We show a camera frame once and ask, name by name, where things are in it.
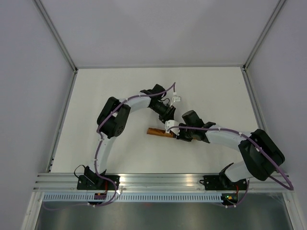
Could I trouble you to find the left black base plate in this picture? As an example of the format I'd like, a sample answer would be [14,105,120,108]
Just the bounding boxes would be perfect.
[77,175,120,191]

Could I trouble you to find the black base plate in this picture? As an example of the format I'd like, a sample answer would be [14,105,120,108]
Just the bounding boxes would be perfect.
[199,175,248,191]
[77,175,120,191]

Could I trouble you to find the white slotted cable duct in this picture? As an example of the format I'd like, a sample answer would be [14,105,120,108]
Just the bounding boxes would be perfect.
[43,192,223,203]

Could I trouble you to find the left aluminium frame post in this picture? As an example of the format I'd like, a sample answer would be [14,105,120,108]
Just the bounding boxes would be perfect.
[32,0,79,74]

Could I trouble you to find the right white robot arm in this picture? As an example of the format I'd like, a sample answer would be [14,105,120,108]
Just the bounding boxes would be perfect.
[177,110,285,189]

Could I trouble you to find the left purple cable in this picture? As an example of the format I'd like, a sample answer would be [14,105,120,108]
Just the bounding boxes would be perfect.
[42,82,177,211]

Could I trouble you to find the aluminium frame post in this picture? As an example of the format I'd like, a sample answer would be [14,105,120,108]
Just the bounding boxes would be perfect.
[32,0,79,74]
[242,0,287,72]

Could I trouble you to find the brown cloth napkin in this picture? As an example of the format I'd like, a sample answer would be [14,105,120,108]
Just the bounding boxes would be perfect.
[146,127,176,138]

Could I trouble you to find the right aluminium frame post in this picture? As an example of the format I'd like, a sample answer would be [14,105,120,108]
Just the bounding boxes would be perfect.
[242,0,287,72]

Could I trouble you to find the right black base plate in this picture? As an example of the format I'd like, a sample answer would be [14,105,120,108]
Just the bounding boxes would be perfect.
[199,175,248,191]

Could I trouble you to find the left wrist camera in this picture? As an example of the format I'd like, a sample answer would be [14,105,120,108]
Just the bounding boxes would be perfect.
[171,92,181,103]

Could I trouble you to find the aluminium mounting rail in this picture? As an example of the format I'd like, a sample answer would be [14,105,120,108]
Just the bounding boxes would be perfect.
[32,173,288,193]

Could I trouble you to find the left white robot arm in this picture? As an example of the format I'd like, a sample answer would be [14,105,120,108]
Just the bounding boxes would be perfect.
[83,83,176,190]

